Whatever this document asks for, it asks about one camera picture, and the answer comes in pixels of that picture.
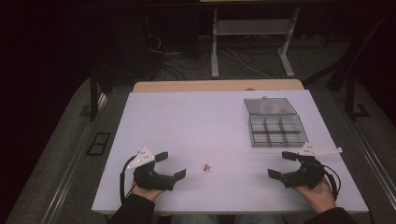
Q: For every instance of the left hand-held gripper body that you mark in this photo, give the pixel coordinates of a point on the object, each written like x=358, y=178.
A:
x=152, y=180

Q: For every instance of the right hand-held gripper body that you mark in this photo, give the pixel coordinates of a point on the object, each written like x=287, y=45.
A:
x=306, y=175

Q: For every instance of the person's left hand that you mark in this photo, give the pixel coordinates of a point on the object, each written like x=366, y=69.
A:
x=148, y=193

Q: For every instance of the person's right hand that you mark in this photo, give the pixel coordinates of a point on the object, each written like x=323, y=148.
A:
x=317, y=197

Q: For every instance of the small red and clear trinket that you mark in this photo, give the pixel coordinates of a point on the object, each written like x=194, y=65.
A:
x=208, y=168

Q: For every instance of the clear plastic compartment box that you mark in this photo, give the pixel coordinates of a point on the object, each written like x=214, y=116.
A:
x=275, y=124

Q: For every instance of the black metal stand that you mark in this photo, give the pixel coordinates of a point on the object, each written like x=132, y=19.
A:
x=351, y=96
x=93, y=93

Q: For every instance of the white metal stand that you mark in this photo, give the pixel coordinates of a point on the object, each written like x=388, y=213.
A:
x=253, y=27

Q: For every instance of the black floor socket frame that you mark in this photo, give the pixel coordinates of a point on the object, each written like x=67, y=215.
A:
x=98, y=143

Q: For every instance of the metal floor rail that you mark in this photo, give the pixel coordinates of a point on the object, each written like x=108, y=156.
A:
x=70, y=174
x=370, y=155

